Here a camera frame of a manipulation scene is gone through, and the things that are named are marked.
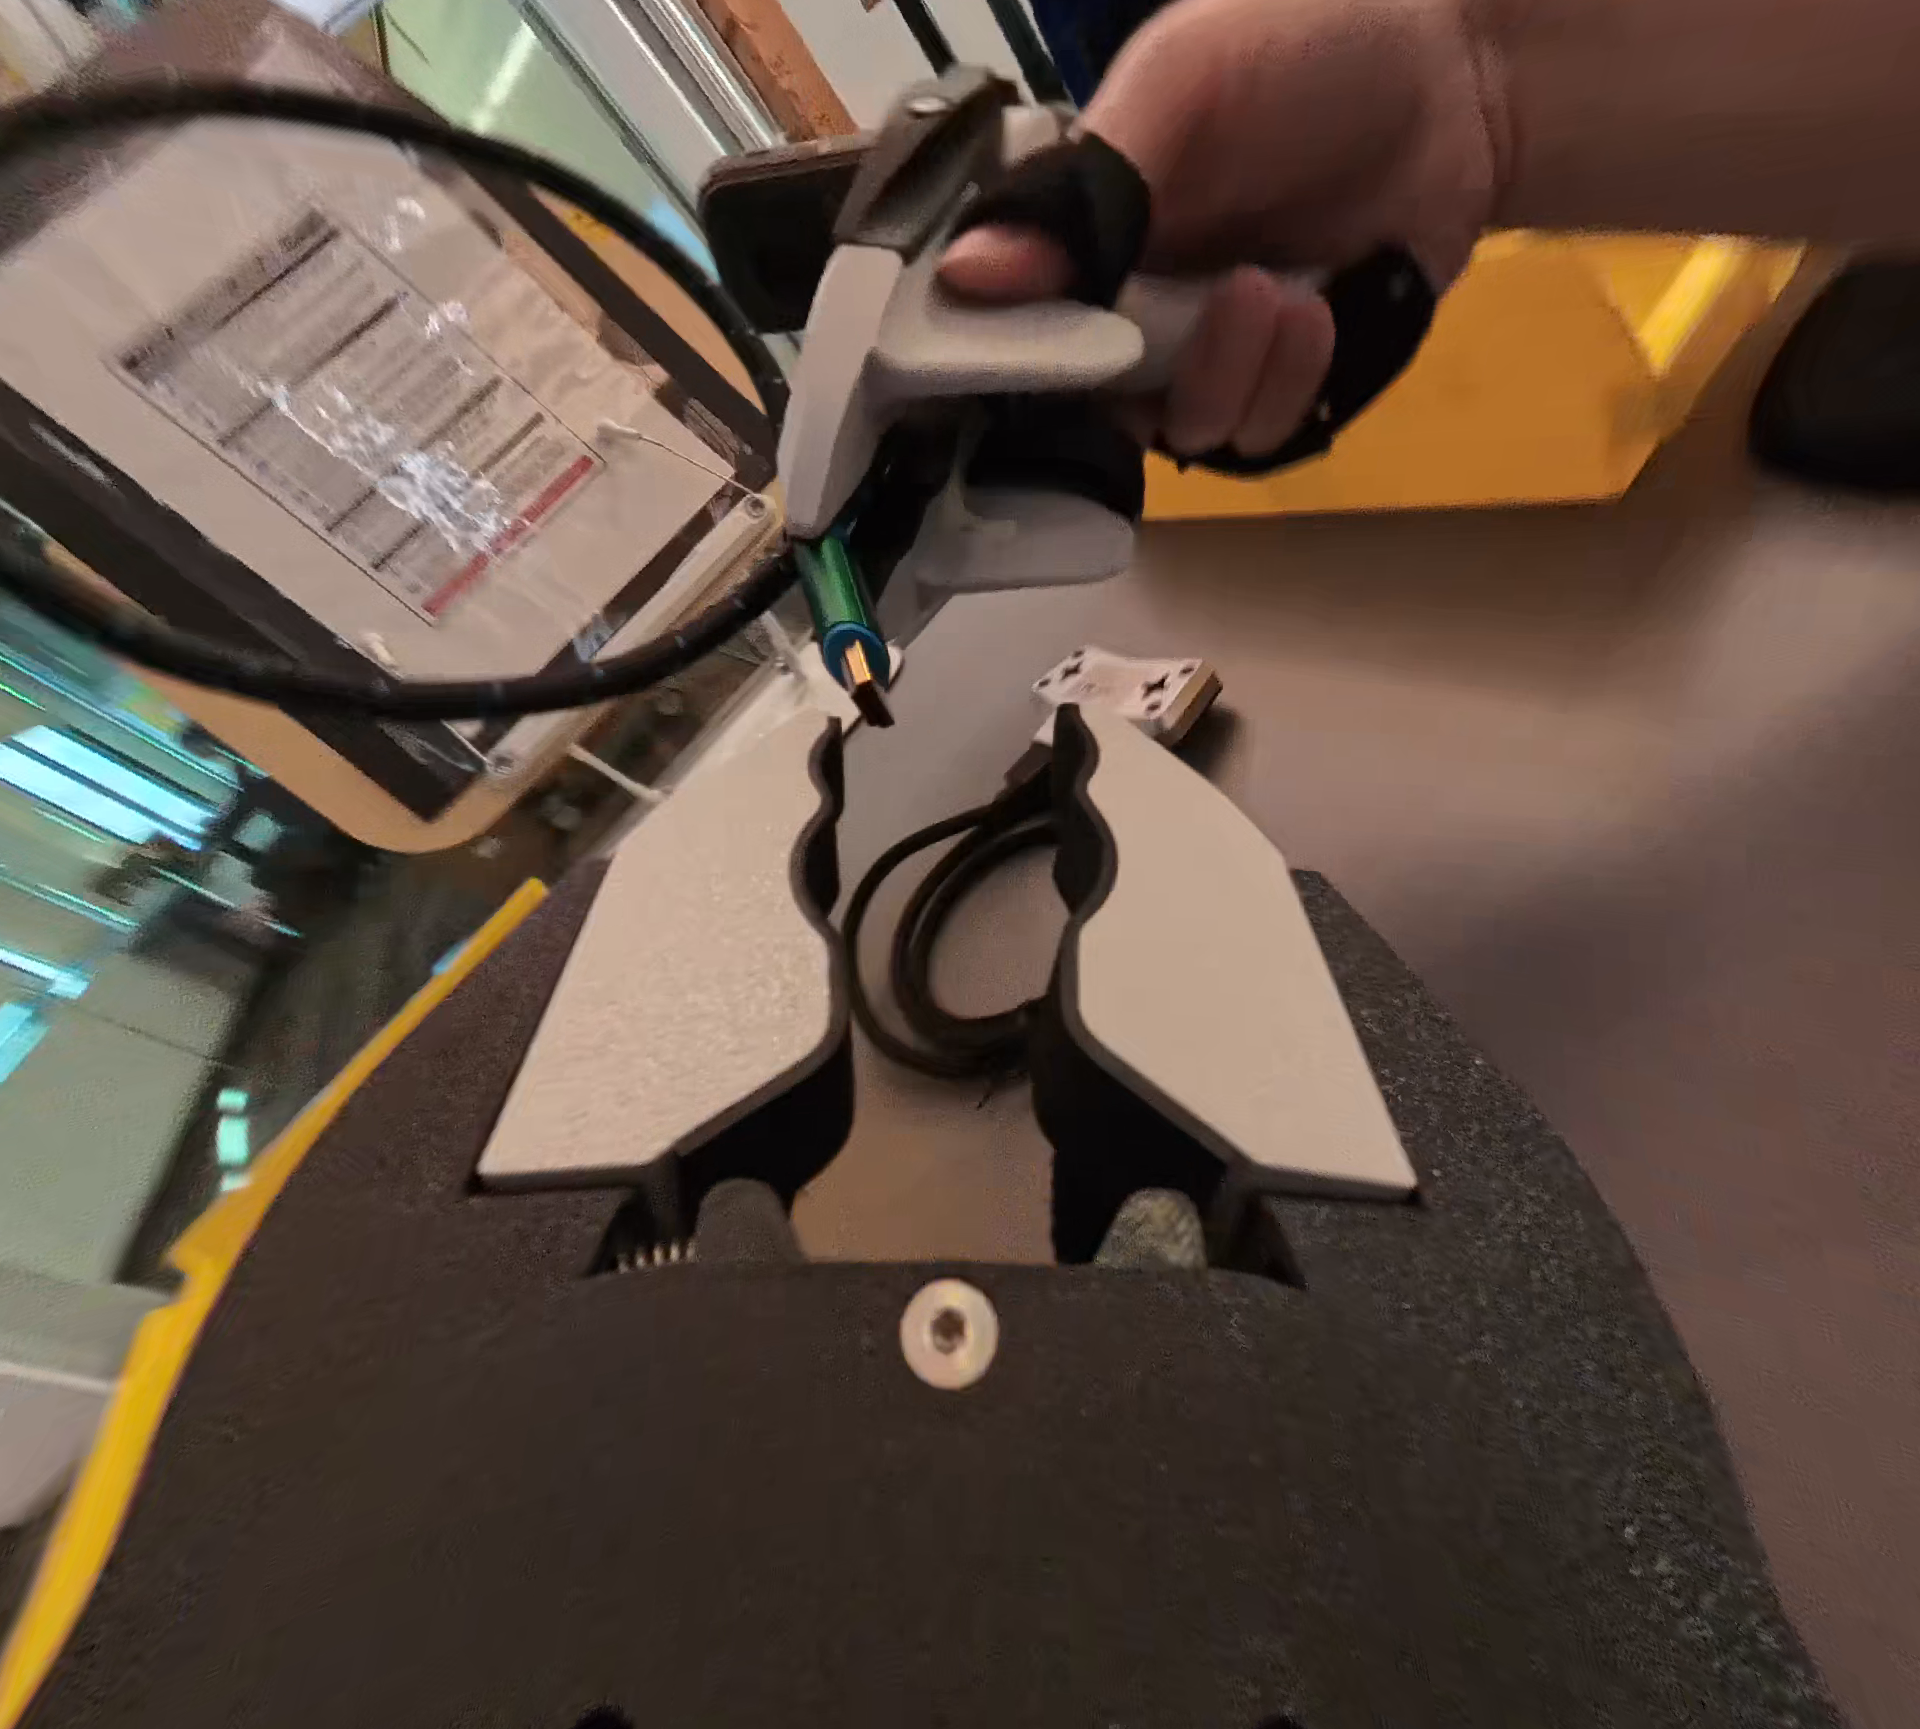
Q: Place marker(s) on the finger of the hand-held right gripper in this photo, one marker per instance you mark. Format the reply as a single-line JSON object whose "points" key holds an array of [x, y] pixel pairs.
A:
{"points": [[840, 381], [1035, 548]]}

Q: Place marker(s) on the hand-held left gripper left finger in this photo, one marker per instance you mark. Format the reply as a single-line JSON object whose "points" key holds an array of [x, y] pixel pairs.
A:
{"points": [[674, 995]]}

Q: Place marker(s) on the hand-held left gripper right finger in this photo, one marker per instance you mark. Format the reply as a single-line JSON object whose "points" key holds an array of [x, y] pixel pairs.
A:
{"points": [[1217, 995]]}

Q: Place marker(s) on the yellow plastic bin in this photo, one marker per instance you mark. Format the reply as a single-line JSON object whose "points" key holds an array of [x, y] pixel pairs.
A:
{"points": [[1545, 393], [120, 1460]]}

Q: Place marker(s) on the person's right forearm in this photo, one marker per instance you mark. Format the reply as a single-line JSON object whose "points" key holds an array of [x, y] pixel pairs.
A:
{"points": [[1696, 35]]}

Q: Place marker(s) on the person's right hand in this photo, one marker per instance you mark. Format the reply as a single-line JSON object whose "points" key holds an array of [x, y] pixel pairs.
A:
{"points": [[1321, 111]]}

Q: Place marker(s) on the printed instruction sheet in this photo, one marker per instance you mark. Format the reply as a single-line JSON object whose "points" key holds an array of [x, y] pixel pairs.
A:
{"points": [[301, 407]]}

